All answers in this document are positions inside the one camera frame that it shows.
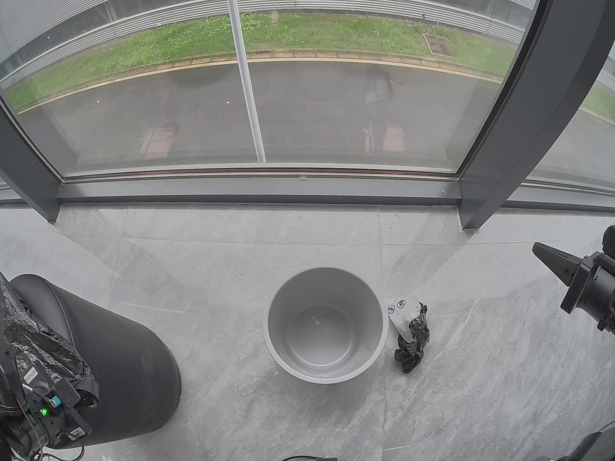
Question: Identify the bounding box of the white trash bin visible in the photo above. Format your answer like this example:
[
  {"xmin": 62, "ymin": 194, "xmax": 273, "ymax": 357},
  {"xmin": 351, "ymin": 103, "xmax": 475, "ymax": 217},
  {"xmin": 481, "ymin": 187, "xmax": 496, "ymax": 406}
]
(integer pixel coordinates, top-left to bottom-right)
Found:
[{"xmin": 262, "ymin": 267, "xmax": 389, "ymax": 384}]

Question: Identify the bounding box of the window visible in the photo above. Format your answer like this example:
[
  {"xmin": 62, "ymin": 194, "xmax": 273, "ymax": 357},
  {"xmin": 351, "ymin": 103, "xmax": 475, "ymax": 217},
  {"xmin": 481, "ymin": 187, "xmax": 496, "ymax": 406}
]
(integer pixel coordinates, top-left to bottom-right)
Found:
[{"xmin": 0, "ymin": 0, "xmax": 615, "ymax": 231}]

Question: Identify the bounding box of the crumpled black plastic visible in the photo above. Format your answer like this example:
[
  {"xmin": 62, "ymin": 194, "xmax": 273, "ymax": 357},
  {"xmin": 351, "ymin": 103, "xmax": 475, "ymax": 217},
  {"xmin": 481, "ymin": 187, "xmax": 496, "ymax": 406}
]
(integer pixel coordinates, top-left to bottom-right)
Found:
[{"xmin": 395, "ymin": 302, "xmax": 429, "ymax": 374}]

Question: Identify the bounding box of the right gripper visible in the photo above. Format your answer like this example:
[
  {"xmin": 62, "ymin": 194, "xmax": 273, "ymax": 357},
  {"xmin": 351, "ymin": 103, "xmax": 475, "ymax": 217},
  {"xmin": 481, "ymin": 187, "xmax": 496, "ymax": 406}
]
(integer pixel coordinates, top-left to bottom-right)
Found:
[{"xmin": 532, "ymin": 242, "xmax": 615, "ymax": 333}]

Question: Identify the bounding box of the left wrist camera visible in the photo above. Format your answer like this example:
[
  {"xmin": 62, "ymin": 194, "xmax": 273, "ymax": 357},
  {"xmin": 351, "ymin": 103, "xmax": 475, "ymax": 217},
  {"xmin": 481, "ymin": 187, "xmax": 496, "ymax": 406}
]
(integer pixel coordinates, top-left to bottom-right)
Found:
[{"xmin": 29, "ymin": 380, "xmax": 81, "ymax": 424}]

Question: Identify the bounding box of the dark grey round chair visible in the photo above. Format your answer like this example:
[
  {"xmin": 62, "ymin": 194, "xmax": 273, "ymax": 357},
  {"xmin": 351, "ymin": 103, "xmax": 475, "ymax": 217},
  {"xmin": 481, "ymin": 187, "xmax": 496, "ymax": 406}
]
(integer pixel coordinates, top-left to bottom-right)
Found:
[{"xmin": 10, "ymin": 273, "xmax": 182, "ymax": 448}]

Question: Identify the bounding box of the black plastic bag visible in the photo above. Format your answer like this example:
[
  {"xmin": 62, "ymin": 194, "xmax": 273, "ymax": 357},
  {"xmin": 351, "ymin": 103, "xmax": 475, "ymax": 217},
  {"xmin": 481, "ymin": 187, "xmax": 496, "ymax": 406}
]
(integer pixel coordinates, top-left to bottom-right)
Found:
[{"xmin": 0, "ymin": 272, "xmax": 100, "ymax": 408}]

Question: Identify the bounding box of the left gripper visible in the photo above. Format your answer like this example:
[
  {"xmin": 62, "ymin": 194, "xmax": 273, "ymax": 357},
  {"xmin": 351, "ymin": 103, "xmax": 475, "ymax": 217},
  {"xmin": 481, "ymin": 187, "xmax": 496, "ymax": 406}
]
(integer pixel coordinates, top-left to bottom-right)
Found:
[{"xmin": 14, "ymin": 364, "xmax": 93, "ymax": 451}]

